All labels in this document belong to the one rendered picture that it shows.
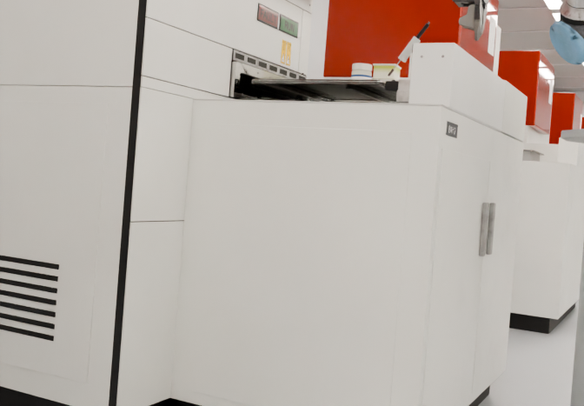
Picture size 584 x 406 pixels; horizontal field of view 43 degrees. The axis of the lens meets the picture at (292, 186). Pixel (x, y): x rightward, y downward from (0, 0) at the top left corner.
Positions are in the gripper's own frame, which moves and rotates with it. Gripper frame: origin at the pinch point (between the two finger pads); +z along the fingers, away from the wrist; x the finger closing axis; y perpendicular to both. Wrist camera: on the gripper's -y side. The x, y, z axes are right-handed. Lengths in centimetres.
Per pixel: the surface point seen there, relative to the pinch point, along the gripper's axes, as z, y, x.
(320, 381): 86, 18, 46
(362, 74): 4, 49, -42
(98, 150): 39, 69, 65
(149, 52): 16, 59, 63
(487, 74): 11.5, -4.6, 8.4
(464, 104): 21.7, -4.3, 28.2
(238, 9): -2, 58, 27
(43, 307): 76, 83, 65
